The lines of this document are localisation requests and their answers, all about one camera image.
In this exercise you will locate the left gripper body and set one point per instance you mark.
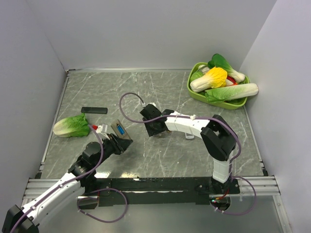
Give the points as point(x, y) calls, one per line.
point(113, 147)

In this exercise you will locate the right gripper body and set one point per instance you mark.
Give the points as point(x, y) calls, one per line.
point(151, 130)

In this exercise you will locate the beige white remote control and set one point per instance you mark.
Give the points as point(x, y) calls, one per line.
point(114, 124)

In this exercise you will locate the blue battery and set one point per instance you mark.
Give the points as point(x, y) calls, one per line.
point(121, 129)

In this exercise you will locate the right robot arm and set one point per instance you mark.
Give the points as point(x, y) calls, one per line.
point(219, 139)

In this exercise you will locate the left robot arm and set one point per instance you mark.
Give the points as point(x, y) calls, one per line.
point(79, 179)

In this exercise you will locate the white remote with display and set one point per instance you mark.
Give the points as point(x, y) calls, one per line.
point(189, 136)

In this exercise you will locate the black slim remote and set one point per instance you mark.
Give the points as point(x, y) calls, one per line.
point(94, 110)

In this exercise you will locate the green romaine lettuce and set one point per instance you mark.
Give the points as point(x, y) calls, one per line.
point(75, 126)

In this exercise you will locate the small green cabbage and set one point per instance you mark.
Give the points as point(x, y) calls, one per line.
point(196, 75)

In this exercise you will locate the long green white cabbage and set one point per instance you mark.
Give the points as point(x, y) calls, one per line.
point(233, 92)

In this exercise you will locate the yellow napa cabbage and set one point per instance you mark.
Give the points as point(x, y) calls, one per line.
point(214, 78)

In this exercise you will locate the green plastic basket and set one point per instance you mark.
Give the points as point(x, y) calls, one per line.
point(229, 105)

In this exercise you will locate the red pepper toy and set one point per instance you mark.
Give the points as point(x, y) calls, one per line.
point(230, 81)

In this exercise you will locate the bok choy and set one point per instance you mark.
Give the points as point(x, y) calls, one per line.
point(219, 61)

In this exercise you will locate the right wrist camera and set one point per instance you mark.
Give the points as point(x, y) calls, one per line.
point(149, 105)

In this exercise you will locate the black base frame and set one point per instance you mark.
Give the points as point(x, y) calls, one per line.
point(119, 191)

